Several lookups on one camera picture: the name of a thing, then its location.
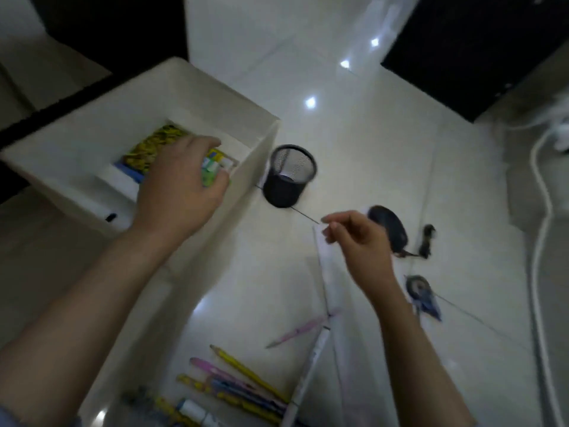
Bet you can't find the person's right hand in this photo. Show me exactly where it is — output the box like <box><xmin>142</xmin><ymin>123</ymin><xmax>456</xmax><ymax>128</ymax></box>
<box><xmin>321</xmin><ymin>211</ymin><xmax>400</xmax><ymax>299</ymax></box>

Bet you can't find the white ruler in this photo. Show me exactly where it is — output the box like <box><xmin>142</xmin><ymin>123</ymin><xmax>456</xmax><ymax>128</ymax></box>
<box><xmin>280</xmin><ymin>326</ymin><xmax>332</xmax><ymax>427</ymax></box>

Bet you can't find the black computer mouse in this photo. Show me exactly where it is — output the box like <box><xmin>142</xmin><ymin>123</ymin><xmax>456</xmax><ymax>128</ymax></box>
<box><xmin>367</xmin><ymin>205</ymin><xmax>409</xmax><ymax>255</ymax></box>

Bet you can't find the blue correction tape dispenser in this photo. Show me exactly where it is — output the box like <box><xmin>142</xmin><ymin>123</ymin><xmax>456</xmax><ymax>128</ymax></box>
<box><xmin>405</xmin><ymin>275</ymin><xmax>443</xmax><ymax>322</ymax></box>

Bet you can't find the white storage box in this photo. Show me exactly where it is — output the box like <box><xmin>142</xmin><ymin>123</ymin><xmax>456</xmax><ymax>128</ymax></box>
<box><xmin>0</xmin><ymin>57</ymin><xmax>282</xmax><ymax>427</ymax></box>

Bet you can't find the black mesh pen holder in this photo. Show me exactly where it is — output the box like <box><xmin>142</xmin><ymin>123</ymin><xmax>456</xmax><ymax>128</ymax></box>
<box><xmin>262</xmin><ymin>144</ymin><xmax>318</xmax><ymax>209</ymax></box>

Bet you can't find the black binder clip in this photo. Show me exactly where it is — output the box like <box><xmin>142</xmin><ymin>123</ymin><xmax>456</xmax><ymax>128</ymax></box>
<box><xmin>419</xmin><ymin>224</ymin><xmax>437</xmax><ymax>259</ymax></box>

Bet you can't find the person's left hand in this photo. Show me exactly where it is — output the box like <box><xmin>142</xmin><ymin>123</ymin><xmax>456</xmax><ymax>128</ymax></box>
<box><xmin>132</xmin><ymin>135</ymin><xmax>232</xmax><ymax>246</ymax></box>

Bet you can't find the blue stationery packet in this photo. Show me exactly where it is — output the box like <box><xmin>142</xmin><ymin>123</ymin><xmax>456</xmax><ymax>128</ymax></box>
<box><xmin>113</xmin><ymin>161</ymin><xmax>147</xmax><ymax>184</ymax></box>

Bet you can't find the white cable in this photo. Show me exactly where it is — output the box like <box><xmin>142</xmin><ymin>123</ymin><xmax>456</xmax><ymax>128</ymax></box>
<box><xmin>528</xmin><ymin>122</ymin><xmax>566</xmax><ymax>427</ymax></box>

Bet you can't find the pink mechanical pencil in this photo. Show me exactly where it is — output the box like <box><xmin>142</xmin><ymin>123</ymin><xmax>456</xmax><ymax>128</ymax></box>
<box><xmin>190</xmin><ymin>357</ymin><xmax>267</xmax><ymax>393</ymax></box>

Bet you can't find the white marker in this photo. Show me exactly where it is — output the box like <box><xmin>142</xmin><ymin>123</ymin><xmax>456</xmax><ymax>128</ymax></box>
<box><xmin>175</xmin><ymin>397</ymin><xmax>224</xmax><ymax>427</ymax></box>

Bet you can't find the pink pen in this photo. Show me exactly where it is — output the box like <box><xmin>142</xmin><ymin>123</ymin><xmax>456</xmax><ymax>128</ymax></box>
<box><xmin>265</xmin><ymin>308</ymin><xmax>343</xmax><ymax>350</ymax></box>

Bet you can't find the white power plug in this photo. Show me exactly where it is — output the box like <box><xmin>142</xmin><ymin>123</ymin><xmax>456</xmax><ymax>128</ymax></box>
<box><xmin>546</xmin><ymin>95</ymin><xmax>569</xmax><ymax>152</ymax></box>

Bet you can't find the bag of yellow rubber bands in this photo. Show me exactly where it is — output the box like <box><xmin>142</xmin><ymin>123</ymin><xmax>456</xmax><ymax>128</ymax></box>
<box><xmin>122</xmin><ymin>123</ymin><xmax>188</xmax><ymax>175</ymax></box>

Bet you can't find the plain yellow pencil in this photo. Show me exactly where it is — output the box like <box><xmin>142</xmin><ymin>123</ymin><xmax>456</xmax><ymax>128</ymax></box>
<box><xmin>209</xmin><ymin>344</ymin><xmax>290</xmax><ymax>404</ymax></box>

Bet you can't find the person's left forearm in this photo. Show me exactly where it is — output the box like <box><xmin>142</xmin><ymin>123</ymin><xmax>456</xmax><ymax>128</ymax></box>
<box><xmin>0</xmin><ymin>222</ymin><xmax>179</xmax><ymax>427</ymax></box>

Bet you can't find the green white eraser pack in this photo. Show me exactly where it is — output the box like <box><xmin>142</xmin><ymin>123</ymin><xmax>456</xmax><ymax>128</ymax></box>
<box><xmin>201</xmin><ymin>148</ymin><xmax>239</xmax><ymax>188</ymax></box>

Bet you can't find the blue pen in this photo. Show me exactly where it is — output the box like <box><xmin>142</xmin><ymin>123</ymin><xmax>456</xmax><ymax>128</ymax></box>
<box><xmin>208</xmin><ymin>379</ymin><xmax>290</xmax><ymax>416</ymax></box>

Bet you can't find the person's right forearm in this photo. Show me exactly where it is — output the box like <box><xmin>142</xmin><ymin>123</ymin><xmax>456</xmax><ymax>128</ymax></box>
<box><xmin>368</xmin><ymin>278</ymin><xmax>477</xmax><ymax>427</ymax></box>

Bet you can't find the dark cabinet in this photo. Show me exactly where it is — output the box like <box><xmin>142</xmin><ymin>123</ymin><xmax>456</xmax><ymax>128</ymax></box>
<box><xmin>381</xmin><ymin>0</ymin><xmax>569</xmax><ymax>123</ymax></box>

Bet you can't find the dark furniture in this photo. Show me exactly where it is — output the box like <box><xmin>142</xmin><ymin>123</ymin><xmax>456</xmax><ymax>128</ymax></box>
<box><xmin>0</xmin><ymin>0</ymin><xmax>189</xmax><ymax>205</ymax></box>

